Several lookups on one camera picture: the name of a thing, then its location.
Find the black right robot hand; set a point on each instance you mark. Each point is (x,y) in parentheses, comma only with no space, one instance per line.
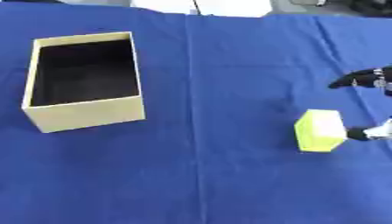
(362,78)

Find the tan cardboard box black inside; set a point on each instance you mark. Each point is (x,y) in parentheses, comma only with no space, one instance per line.
(81,84)

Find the yellow-green hexagonal block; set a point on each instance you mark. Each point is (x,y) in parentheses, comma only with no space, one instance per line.
(319,131)

